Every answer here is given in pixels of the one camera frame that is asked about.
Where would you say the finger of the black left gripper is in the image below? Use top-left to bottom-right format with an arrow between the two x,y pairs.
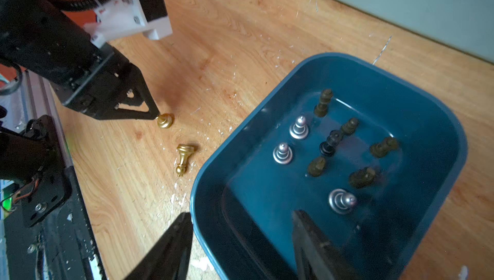
92,63 -> 160,120

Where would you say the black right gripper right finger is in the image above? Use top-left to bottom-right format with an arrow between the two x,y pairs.
292,210 -> 361,279

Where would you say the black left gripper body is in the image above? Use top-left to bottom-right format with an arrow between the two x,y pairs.
1,0 -> 131,120

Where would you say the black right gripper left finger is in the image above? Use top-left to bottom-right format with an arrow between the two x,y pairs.
126,213 -> 193,279

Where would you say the gold pawn chess piece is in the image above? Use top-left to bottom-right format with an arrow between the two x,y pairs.
156,113 -> 174,129

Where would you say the dark bronze chess piece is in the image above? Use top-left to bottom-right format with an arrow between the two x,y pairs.
349,167 -> 377,189
340,117 -> 360,136
307,156 -> 328,177
369,137 -> 400,159

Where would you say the teal plastic storage box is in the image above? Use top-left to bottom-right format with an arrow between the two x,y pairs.
190,53 -> 468,279

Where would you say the silver chess piece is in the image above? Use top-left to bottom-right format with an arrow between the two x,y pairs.
328,189 -> 358,215

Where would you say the silver pawn in box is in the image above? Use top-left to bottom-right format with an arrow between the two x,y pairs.
289,115 -> 310,140
273,142 -> 293,165

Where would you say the black chess piece in box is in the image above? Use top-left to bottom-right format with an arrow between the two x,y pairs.
319,130 -> 343,157

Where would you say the chess piece inside box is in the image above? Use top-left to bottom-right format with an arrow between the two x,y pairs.
314,89 -> 333,118

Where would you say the grey plastic lidded container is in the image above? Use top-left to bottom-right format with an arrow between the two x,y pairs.
304,0 -> 494,65

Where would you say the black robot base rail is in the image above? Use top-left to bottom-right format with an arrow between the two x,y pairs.
1,72 -> 107,279

